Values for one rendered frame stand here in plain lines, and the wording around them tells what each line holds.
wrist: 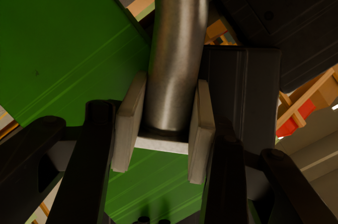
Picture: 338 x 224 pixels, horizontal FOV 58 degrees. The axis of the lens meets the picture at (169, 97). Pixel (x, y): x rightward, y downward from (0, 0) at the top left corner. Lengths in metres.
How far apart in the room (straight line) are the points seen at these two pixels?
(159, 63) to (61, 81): 0.08
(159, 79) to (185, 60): 0.02
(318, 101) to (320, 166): 3.72
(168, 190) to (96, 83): 0.10
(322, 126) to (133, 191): 9.53
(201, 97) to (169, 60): 0.03
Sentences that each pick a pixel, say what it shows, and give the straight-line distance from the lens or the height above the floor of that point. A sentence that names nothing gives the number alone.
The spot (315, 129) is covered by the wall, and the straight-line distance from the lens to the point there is 9.73.
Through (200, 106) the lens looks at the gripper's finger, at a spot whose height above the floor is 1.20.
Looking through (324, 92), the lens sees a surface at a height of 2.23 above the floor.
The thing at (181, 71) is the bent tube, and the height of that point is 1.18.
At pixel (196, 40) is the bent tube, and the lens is 0.17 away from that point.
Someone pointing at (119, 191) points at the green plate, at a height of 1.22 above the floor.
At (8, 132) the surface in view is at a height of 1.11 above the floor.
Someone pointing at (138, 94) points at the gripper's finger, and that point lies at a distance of 0.15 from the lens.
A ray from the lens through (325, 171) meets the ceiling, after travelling 7.90.
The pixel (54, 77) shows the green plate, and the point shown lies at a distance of 0.22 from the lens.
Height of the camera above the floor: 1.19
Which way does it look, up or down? level
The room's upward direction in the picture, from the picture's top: 146 degrees clockwise
